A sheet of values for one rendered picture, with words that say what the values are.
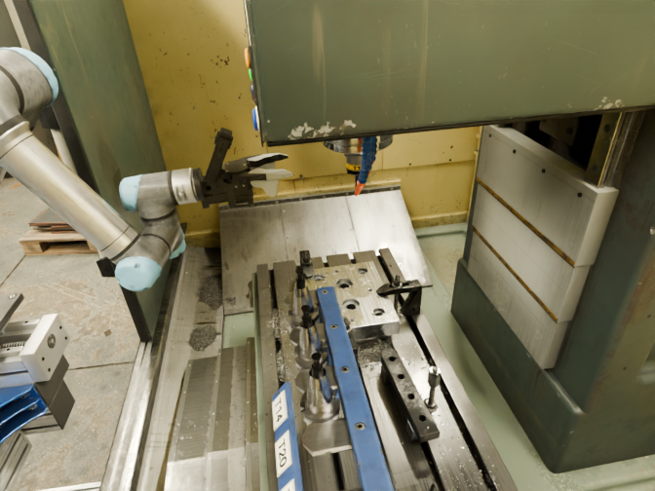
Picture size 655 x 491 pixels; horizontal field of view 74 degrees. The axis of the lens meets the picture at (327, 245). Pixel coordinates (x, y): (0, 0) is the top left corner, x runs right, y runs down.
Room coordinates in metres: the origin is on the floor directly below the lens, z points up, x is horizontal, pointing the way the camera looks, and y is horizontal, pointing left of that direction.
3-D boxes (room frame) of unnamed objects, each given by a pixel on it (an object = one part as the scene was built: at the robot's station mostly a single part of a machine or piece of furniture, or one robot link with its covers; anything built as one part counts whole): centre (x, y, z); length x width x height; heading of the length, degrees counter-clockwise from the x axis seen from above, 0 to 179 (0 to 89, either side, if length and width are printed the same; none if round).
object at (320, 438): (0.40, 0.02, 1.21); 0.07 x 0.05 x 0.01; 98
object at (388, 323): (1.01, -0.05, 0.96); 0.29 x 0.23 x 0.05; 8
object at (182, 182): (0.88, 0.30, 1.42); 0.08 x 0.05 x 0.08; 8
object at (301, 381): (0.51, 0.03, 1.21); 0.07 x 0.05 x 0.01; 98
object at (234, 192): (0.89, 0.22, 1.42); 0.12 x 0.08 x 0.09; 98
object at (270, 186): (0.86, 0.11, 1.42); 0.09 x 0.03 x 0.06; 74
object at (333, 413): (0.45, 0.03, 1.21); 0.06 x 0.06 x 0.03
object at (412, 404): (0.69, -0.17, 0.93); 0.26 x 0.05 x 0.06; 13
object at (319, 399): (0.45, 0.02, 1.26); 0.04 x 0.04 x 0.07
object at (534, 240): (0.99, -0.52, 1.16); 0.48 x 0.05 x 0.51; 8
